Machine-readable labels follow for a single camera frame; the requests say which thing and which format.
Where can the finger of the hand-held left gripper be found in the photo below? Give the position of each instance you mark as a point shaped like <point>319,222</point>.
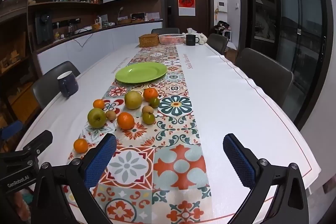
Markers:
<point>36,141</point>
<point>10,130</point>

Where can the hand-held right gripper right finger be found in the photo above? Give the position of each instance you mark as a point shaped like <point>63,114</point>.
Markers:
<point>239,161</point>

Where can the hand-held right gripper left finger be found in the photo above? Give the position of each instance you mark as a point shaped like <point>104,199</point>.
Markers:
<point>101,158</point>

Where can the small orange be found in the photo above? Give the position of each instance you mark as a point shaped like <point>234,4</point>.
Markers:
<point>80,145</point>
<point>99,103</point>

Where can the green apple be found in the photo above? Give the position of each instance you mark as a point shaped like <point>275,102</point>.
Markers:
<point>96,117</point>

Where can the small brown kiwi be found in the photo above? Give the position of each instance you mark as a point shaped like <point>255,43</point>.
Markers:
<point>147,109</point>
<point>110,115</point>

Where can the green tomato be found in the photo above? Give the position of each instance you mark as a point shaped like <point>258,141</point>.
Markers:
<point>148,119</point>
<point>154,102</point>

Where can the green plate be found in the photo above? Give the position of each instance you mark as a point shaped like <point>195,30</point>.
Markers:
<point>141,73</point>

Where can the white patterned tablecloth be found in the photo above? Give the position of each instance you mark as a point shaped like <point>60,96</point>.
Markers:
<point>236,108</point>

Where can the grey dining chair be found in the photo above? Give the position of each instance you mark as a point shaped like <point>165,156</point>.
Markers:
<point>265,74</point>
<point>218,43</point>
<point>50,82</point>
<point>165,31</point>

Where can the dark blue mug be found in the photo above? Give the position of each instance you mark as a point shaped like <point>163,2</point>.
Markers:
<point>68,86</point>

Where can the large yellow-green pear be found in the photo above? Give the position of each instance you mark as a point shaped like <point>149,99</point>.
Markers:
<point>133,100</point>

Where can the wooden bookshelf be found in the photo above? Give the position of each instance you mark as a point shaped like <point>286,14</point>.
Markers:
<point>15,56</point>

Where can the black water dispenser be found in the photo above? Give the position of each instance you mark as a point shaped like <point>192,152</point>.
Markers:
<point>43,28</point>

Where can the cardboard box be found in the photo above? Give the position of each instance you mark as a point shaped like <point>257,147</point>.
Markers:
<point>231,53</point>

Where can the glass kettle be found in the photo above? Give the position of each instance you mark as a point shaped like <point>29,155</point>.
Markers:
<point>71,28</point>

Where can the white counter cabinets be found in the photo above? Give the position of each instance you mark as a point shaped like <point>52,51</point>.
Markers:
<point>105,40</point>

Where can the white tray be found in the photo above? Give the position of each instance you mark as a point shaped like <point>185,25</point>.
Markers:
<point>84,30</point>

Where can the wicker basket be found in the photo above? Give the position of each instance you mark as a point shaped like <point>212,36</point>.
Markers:
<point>148,40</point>

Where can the white plush toy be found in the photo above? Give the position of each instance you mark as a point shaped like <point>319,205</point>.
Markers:
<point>202,37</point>

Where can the orange cup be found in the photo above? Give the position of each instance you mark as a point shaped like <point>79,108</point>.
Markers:
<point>96,26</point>

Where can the black mug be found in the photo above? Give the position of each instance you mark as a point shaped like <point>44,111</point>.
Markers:
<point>191,39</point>

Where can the pile of bags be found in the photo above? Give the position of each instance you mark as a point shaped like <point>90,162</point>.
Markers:
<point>222,26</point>

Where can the pink plastic basket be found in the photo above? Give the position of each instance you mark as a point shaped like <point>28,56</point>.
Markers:
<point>171,39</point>

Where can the white tissue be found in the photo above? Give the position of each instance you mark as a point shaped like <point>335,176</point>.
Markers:
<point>191,31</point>

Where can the wicker tray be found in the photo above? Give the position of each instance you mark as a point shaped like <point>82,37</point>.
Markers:
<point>124,21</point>

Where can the glass sliding door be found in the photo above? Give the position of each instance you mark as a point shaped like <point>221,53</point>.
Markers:
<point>288,29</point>

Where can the black box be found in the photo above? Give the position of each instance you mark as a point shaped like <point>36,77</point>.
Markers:
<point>137,17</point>

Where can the silver desk lamp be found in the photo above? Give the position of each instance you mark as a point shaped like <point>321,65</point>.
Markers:
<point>120,12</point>

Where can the white sign card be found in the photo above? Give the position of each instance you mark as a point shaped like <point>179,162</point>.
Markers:
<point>152,16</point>

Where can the door lock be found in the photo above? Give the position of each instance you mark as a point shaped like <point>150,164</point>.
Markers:
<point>169,12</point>

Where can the photo frame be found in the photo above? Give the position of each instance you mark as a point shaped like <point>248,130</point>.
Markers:
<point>104,18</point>

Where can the wall intercom panel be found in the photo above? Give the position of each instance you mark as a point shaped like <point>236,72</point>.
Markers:
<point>222,6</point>

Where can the red wall poster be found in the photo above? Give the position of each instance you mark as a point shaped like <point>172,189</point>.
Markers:
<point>187,0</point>

